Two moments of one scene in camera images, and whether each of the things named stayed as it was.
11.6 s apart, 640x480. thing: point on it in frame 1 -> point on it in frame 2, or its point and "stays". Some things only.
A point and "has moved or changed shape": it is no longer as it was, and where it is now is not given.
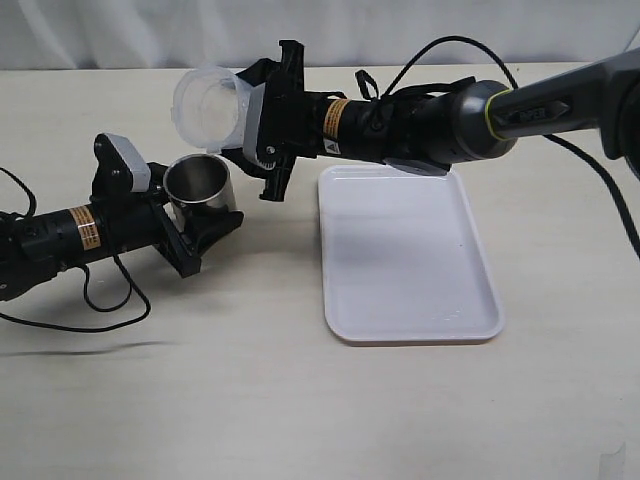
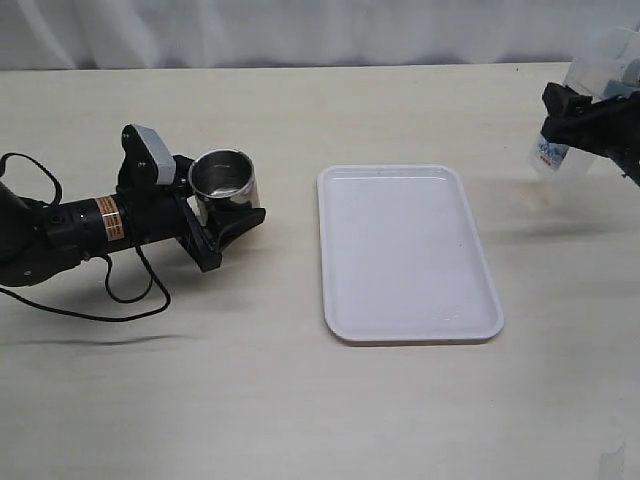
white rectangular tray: x=402 y=259 stays
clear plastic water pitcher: x=210 y=108 -> x=608 y=68
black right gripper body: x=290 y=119 -> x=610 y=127
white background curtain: x=134 y=34 stays
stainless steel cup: x=197 y=181 has moved or changed shape
